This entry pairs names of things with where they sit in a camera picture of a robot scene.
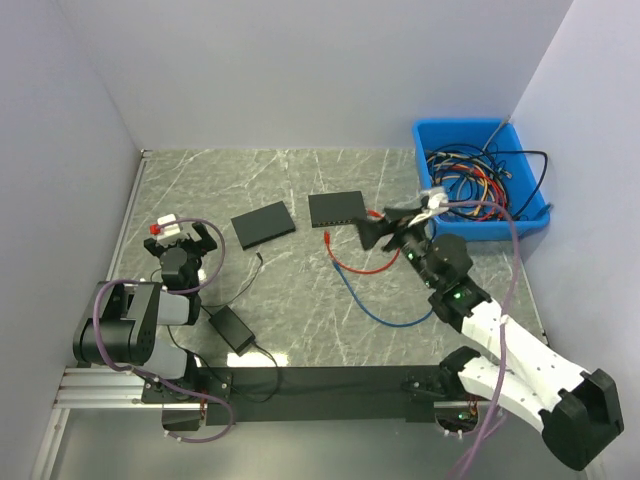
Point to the blue plastic bin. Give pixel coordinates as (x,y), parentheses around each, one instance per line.
(481,159)

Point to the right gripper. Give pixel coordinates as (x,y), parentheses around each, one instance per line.
(372,230)

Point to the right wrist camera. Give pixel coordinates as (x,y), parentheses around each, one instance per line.
(434,202)

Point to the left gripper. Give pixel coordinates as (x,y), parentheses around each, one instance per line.
(201,247)

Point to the black network switch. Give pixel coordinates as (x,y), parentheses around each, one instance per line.
(262,225)
(332,209)

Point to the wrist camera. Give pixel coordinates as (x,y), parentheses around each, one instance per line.
(434,202)
(167,229)

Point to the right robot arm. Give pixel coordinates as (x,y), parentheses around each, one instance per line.
(576,411)

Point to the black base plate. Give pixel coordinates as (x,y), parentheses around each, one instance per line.
(254,394)

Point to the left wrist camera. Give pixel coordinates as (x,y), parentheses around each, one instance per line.
(167,229)

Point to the black power adapter with cord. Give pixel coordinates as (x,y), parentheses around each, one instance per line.
(239,336)

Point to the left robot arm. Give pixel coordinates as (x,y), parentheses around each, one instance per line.
(122,317)

